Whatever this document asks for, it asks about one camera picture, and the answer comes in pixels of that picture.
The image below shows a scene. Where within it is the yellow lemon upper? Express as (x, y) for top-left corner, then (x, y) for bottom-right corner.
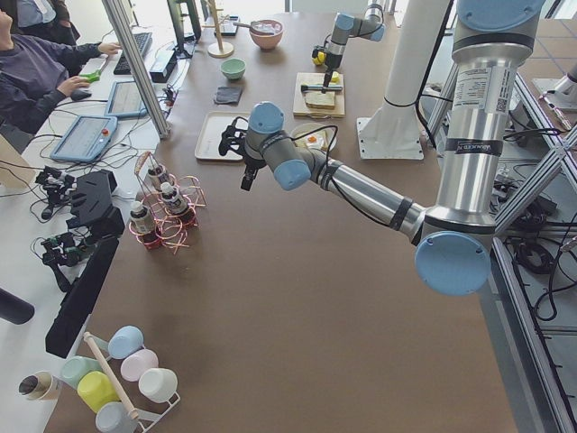
(312, 51), (325, 66)

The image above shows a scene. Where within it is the yellow cup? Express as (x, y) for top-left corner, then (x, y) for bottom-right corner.
(77, 371), (120, 413)

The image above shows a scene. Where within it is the tea bottle top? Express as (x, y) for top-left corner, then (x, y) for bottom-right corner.
(147, 165), (169, 191)

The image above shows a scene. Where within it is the teach pendant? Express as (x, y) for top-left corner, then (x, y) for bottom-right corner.
(50, 115), (118, 162)
(105, 81), (147, 118)

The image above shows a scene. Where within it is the seated person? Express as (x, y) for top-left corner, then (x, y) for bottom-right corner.
(1, 12), (121, 134)

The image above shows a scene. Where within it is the fried egg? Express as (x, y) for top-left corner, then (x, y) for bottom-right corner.
(305, 134), (324, 149)

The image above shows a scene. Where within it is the pale green cup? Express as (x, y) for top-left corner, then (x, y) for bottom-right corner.
(60, 355), (102, 389)

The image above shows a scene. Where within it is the teach pendant near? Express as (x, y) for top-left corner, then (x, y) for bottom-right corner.
(50, 115), (118, 162)

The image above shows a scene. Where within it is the white wire cup rack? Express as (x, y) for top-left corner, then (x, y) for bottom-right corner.
(101, 350), (180, 432)

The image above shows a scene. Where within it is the grey blue cup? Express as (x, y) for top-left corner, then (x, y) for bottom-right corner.
(96, 401), (137, 433)

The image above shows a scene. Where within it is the tea bottle lower left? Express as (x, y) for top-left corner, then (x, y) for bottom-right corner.
(160, 181), (188, 219)

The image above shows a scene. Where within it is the white round plate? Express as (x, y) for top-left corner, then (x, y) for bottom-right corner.
(289, 122), (337, 152)

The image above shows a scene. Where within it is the black keyboard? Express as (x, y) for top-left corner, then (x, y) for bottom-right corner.
(113, 32), (154, 76)

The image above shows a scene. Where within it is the pink bowl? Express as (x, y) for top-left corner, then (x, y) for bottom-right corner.
(249, 19), (284, 50)

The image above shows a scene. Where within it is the aluminium frame post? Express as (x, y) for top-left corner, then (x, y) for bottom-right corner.
(102, 0), (170, 139)

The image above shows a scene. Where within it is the copper wire bottle rack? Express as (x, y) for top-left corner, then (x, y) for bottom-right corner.
(128, 151), (206, 253)

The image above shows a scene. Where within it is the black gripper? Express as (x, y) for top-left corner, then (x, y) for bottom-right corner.
(218, 116), (266, 190)
(323, 67), (338, 88)

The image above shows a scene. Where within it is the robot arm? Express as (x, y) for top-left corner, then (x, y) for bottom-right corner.
(219, 1), (542, 296)
(323, 1), (388, 92)

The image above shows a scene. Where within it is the wooden cup tree stand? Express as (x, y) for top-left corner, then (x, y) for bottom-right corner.
(203, 0), (234, 59)

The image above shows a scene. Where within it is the pale pink cup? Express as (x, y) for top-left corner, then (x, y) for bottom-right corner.
(120, 348), (159, 382)

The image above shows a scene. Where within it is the bamboo cutting board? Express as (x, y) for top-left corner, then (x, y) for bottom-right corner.
(292, 72), (345, 118)

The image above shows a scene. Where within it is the paper coffee cup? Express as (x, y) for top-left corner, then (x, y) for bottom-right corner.
(18, 371), (62, 401)

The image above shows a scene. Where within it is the cream rabbit tray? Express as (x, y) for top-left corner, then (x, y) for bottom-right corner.
(195, 111), (249, 161)

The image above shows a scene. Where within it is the white cup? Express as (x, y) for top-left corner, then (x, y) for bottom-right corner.
(138, 367), (178, 403)

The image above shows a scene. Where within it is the light blue cup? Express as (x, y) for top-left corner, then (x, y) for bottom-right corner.
(108, 325), (144, 360)

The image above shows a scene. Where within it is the mint green bowl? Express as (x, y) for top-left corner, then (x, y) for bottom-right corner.
(220, 59), (246, 81)

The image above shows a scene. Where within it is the wooden rack handle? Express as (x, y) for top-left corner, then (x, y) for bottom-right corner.
(83, 332), (139, 419)

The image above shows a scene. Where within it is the tea bottle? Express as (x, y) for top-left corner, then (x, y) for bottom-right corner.
(147, 165), (169, 191)
(160, 181), (188, 219)
(130, 200), (157, 244)

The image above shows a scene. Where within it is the steel ice scoop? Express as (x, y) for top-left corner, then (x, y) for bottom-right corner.
(233, 21), (275, 34)

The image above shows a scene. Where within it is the grey folded cloth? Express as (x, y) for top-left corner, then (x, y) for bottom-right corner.
(214, 86), (243, 106)

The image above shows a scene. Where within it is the tea bottle lower right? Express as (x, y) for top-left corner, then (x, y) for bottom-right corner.
(130, 200), (157, 244)

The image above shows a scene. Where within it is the teach pendant far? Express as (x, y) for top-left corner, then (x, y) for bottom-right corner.
(105, 81), (147, 118)

